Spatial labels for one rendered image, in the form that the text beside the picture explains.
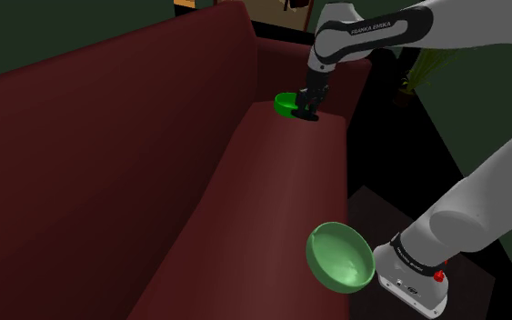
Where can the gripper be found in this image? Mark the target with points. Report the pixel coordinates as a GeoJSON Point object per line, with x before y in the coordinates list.
{"type": "Point", "coordinates": [316, 82]}

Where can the small bright green bowl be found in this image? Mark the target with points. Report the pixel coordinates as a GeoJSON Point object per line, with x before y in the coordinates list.
{"type": "Point", "coordinates": [285, 103]}

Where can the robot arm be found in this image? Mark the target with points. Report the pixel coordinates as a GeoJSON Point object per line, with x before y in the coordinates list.
{"type": "Point", "coordinates": [472, 186]}

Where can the potted green plant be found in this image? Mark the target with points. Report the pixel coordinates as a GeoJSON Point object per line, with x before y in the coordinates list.
{"type": "Point", "coordinates": [417, 71]}

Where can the large pale green bowl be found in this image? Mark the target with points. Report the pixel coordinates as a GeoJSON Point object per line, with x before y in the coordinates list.
{"type": "Point", "coordinates": [340, 258]}

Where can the dark red sofa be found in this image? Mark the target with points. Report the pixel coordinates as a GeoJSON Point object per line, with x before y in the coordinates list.
{"type": "Point", "coordinates": [158, 177]}

